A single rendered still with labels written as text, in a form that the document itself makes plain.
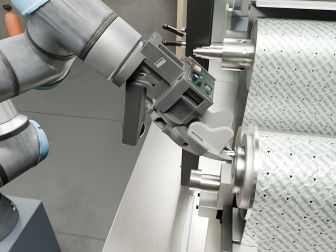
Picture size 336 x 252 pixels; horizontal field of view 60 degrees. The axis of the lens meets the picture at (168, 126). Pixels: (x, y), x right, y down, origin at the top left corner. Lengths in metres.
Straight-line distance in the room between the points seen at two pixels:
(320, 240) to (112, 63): 0.38
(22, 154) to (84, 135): 1.86
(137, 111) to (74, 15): 0.15
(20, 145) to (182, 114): 0.51
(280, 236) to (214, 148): 0.16
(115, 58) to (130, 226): 0.55
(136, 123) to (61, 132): 2.34
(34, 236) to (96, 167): 1.42
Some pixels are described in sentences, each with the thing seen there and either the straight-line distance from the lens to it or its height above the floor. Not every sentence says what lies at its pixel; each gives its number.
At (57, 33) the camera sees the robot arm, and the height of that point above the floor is 1.46.
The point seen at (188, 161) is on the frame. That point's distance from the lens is 0.83.
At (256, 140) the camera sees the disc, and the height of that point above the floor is 1.32.
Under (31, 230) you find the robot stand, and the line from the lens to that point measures 0.94.
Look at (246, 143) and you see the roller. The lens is 0.43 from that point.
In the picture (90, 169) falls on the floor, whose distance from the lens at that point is 2.31.
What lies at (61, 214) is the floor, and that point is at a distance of 2.08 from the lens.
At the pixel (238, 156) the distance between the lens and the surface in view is 0.44.
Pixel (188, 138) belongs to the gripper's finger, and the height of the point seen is 1.32.
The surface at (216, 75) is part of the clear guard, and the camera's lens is 1.46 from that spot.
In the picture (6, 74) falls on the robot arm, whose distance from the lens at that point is 0.42.
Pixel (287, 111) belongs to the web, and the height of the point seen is 1.25.
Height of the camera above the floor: 1.57
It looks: 36 degrees down
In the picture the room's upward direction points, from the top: straight up
